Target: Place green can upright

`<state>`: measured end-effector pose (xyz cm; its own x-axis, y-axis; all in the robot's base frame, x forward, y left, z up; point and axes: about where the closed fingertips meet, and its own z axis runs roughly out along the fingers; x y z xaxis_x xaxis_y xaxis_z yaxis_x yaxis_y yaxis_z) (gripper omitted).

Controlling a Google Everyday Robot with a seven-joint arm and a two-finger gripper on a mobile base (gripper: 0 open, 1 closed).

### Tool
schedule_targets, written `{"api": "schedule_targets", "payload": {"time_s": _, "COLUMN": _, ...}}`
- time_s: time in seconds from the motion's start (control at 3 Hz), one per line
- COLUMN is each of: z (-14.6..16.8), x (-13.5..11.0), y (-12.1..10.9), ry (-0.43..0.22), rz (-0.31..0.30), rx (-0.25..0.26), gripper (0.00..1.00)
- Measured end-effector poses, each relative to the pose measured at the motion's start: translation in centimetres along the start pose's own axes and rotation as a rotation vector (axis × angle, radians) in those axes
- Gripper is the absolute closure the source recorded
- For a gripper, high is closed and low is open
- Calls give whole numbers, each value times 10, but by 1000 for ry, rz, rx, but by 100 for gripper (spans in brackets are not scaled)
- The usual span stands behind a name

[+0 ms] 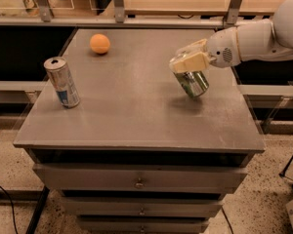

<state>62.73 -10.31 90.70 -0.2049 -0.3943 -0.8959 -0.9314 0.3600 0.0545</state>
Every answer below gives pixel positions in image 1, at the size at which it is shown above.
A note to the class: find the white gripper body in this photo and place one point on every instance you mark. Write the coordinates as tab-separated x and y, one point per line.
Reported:
222	49

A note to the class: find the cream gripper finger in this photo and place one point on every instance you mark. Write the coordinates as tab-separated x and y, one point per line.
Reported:
189	62
198	47

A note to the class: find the green soda can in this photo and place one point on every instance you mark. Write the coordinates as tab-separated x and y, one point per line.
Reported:
194	83

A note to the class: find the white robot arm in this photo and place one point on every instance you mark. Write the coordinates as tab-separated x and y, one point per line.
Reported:
266	39

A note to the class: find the silver blue energy drink can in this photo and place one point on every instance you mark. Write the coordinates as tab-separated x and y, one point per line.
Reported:
59	74

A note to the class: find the orange ball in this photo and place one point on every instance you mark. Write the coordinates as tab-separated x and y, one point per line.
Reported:
99	44

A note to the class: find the grey drawer cabinet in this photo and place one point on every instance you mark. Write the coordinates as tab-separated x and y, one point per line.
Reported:
137	155

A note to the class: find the metal railing frame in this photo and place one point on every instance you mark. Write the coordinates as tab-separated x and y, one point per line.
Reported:
140	13

